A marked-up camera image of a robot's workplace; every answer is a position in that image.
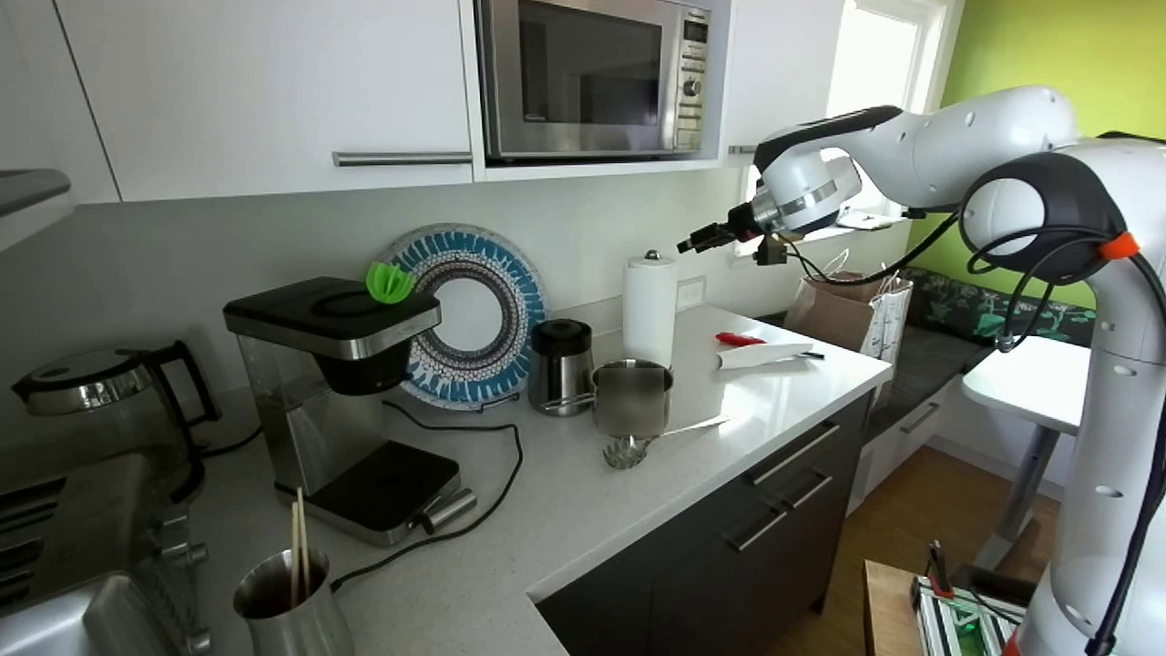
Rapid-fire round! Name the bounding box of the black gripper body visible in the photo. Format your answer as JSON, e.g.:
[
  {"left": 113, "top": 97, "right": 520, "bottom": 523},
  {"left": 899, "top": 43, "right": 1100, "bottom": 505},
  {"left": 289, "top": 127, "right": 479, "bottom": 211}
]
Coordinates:
[{"left": 720, "top": 195, "right": 791, "bottom": 249}]

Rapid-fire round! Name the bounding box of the white paper towel roll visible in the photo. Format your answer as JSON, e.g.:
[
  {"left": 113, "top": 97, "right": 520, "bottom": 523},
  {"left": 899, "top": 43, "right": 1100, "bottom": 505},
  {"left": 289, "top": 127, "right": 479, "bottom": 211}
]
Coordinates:
[{"left": 619, "top": 250, "right": 680, "bottom": 373}]

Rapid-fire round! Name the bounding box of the small white sill object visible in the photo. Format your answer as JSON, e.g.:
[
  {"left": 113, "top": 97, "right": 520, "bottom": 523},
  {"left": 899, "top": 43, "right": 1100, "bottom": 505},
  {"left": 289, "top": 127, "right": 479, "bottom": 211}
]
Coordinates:
[{"left": 834, "top": 201, "right": 909, "bottom": 234}]

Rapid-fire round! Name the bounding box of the white plastic utensil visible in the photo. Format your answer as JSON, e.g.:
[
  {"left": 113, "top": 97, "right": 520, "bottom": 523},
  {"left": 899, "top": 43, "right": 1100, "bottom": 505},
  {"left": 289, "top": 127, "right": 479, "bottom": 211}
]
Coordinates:
[{"left": 714, "top": 336, "right": 832, "bottom": 373}]

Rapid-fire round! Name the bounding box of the brown cardboard box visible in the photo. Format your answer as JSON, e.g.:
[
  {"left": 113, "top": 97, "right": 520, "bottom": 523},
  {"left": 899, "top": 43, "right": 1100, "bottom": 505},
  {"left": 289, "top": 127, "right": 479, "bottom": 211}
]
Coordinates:
[{"left": 785, "top": 273, "right": 919, "bottom": 368}]

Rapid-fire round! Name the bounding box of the white upper cabinet door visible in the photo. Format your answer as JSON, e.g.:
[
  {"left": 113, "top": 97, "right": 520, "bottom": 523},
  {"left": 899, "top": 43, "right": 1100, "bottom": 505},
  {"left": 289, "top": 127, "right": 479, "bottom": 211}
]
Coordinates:
[
  {"left": 50, "top": 0, "right": 482, "bottom": 204},
  {"left": 724, "top": 0, "right": 848, "bottom": 167}
]

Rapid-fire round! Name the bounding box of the small steel pot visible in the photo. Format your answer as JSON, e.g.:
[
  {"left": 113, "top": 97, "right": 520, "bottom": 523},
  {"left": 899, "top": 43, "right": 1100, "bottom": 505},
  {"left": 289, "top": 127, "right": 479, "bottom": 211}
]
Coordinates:
[{"left": 585, "top": 357, "right": 732, "bottom": 472}]

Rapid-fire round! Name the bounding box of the blue white decorative plate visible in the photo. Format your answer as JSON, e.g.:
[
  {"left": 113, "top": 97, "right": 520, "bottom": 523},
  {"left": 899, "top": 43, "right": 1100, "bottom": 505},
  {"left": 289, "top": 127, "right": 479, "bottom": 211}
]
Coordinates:
[{"left": 378, "top": 222, "right": 550, "bottom": 415}]

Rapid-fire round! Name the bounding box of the stainless steel microwave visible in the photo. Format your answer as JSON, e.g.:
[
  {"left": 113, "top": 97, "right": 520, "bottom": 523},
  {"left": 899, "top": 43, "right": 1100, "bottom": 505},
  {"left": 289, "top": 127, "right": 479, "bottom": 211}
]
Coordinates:
[{"left": 474, "top": 0, "right": 720, "bottom": 164}]

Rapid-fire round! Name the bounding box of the dark patterned bench cushion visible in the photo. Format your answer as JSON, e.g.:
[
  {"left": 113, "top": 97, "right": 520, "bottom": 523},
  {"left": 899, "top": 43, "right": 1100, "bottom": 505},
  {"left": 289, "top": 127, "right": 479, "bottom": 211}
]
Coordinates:
[{"left": 909, "top": 269, "right": 1097, "bottom": 357}]

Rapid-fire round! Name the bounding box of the white side table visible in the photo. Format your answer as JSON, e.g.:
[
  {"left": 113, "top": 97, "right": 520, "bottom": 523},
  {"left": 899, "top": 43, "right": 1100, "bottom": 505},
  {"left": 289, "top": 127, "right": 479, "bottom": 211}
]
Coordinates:
[{"left": 960, "top": 330, "right": 1092, "bottom": 577}]

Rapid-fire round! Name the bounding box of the green plastic lid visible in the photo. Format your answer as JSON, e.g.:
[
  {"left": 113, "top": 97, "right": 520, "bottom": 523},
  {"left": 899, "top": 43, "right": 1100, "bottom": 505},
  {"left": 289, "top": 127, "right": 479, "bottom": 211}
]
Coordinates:
[{"left": 364, "top": 254, "right": 423, "bottom": 306}]

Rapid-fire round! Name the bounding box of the dark lower cabinet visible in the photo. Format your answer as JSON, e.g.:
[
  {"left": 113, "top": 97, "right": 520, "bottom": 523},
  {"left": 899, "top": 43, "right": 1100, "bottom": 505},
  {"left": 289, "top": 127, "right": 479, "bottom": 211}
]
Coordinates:
[{"left": 532, "top": 388, "right": 877, "bottom": 656}]

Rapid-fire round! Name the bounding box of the black steel coffee machine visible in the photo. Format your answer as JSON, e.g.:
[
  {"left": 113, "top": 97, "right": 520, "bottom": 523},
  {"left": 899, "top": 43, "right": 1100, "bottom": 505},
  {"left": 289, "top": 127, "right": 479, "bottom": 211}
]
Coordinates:
[{"left": 221, "top": 273, "right": 482, "bottom": 551}]

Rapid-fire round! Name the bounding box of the wooden board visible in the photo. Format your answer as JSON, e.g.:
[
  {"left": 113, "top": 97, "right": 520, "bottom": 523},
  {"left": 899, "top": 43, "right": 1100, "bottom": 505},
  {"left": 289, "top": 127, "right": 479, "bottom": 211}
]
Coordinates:
[{"left": 861, "top": 557, "right": 944, "bottom": 656}]

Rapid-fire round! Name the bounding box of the green white box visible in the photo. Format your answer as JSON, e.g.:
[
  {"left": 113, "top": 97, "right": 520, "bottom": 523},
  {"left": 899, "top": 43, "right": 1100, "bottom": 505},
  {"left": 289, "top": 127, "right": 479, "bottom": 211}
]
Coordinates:
[{"left": 909, "top": 571, "right": 1035, "bottom": 656}]

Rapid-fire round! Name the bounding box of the wooden chopstick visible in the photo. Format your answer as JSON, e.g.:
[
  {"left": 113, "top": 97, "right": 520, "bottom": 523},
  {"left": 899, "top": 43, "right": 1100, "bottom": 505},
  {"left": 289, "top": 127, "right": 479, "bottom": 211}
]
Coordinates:
[
  {"left": 283, "top": 486, "right": 301, "bottom": 607},
  {"left": 294, "top": 486, "right": 316, "bottom": 603}
]

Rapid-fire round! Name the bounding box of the steel utensil cup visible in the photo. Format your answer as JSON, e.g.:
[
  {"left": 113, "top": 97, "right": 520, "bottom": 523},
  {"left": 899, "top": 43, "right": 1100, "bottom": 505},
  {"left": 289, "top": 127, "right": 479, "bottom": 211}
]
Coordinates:
[{"left": 228, "top": 544, "right": 356, "bottom": 656}]

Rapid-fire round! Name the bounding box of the black electric kettle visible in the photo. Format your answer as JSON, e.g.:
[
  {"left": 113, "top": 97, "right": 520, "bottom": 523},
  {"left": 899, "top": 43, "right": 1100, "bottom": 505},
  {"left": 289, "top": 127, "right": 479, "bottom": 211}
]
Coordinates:
[{"left": 9, "top": 336, "right": 225, "bottom": 501}]

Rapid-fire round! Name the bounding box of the grey range hood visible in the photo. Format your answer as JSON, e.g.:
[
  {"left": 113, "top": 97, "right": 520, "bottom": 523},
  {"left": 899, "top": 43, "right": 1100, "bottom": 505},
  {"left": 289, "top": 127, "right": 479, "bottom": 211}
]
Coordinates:
[{"left": 0, "top": 164, "right": 79, "bottom": 254}]

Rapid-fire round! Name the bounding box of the black wrist camera block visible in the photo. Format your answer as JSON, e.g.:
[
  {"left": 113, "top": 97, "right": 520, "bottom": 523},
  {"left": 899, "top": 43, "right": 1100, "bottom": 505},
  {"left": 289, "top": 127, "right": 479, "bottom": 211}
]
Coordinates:
[{"left": 752, "top": 228, "right": 793, "bottom": 269}]

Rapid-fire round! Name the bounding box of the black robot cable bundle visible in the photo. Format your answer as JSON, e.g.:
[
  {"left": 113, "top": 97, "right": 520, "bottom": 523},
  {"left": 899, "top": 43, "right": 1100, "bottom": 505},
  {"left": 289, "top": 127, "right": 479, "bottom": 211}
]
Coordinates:
[{"left": 777, "top": 216, "right": 1151, "bottom": 357}]

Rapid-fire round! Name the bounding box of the long steel drawer handle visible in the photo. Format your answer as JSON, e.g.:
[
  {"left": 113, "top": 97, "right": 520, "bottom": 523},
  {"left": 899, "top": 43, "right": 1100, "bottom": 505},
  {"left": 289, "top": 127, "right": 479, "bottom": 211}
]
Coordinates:
[{"left": 748, "top": 418, "right": 845, "bottom": 490}]

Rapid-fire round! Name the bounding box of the white drawer steel handle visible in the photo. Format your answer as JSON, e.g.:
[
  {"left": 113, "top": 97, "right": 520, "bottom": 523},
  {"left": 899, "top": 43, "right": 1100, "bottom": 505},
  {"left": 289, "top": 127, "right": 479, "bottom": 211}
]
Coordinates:
[{"left": 898, "top": 397, "right": 947, "bottom": 442}]

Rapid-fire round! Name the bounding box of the small steel drawer handle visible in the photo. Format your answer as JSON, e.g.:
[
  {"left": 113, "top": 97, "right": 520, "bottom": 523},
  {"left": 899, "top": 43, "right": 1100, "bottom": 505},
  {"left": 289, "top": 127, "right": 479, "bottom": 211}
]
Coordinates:
[{"left": 785, "top": 471, "right": 843, "bottom": 515}]

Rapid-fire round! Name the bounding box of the black power cable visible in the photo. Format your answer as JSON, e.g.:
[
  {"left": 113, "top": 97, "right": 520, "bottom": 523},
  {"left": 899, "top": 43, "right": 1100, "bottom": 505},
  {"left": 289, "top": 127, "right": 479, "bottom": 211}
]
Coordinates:
[{"left": 323, "top": 397, "right": 528, "bottom": 593}]

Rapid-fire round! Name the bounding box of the long steel cabinet handle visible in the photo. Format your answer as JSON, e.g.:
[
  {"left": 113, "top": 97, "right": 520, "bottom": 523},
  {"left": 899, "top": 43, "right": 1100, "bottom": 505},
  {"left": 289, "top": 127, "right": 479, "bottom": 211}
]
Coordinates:
[{"left": 330, "top": 147, "right": 479, "bottom": 170}]

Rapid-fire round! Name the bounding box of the red handled tool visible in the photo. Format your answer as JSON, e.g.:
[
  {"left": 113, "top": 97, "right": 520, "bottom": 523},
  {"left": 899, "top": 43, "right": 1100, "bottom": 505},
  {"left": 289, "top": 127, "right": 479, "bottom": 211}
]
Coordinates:
[{"left": 927, "top": 540, "right": 960, "bottom": 602}]

